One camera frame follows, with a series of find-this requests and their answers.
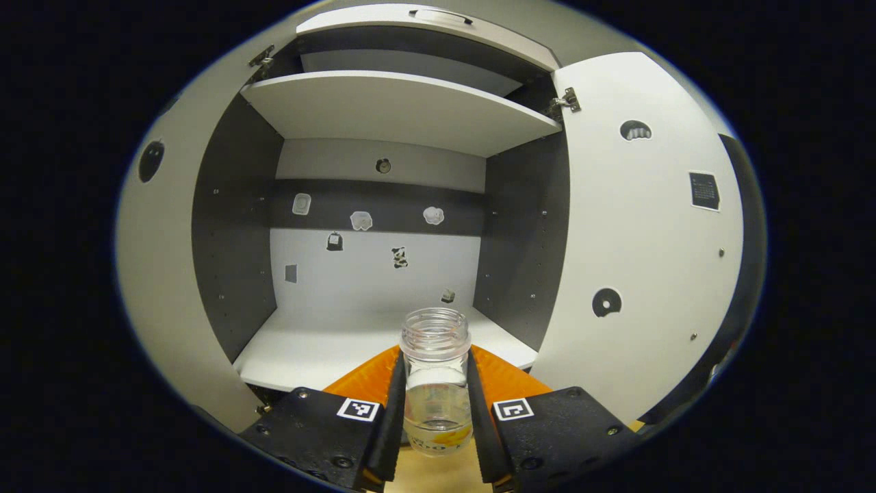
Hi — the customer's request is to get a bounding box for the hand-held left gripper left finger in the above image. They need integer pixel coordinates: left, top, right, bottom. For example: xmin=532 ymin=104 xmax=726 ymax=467
xmin=240 ymin=344 xmax=407 ymax=493

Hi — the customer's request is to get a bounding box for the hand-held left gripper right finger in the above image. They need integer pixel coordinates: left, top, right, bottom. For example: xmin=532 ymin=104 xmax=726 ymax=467
xmin=467 ymin=344 xmax=644 ymax=493

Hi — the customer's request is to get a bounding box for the clear plastic bottle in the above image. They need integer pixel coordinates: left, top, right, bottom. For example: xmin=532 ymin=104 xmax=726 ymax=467
xmin=400 ymin=307 xmax=474 ymax=457

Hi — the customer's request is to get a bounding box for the white grey cabinet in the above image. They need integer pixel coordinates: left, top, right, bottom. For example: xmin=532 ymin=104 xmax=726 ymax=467
xmin=190 ymin=0 xmax=630 ymax=394

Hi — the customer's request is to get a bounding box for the white door with headphone sticker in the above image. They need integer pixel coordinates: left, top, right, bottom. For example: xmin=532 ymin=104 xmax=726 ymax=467
xmin=530 ymin=51 xmax=745 ymax=425

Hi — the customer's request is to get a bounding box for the white door with camera sticker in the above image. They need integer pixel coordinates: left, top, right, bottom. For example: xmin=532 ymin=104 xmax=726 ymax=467
xmin=115 ymin=34 xmax=302 ymax=433

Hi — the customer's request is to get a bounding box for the white cabinet shelf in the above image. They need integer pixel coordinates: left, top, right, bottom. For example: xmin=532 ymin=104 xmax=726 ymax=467
xmin=241 ymin=71 xmax=563 ymax=159
xmin=300 ymin=49 xmax=524 ymax=97

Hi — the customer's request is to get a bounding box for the metal door hinge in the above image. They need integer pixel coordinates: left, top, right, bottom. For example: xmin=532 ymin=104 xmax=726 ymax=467
xmin=248 ymin=45 xmax=276 ymax=83
xmin=547 ymin=87 xmax=582 ymax=117

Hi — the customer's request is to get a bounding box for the white cabinet drawer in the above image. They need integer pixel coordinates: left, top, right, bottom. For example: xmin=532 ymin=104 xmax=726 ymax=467
xmin=296 ymin=3 xmax=561 ymax=71

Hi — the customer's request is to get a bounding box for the metal drawer handle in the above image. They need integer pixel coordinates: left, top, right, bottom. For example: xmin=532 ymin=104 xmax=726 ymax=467
xmin=409 ymin=8 xmax=474 ymax=26

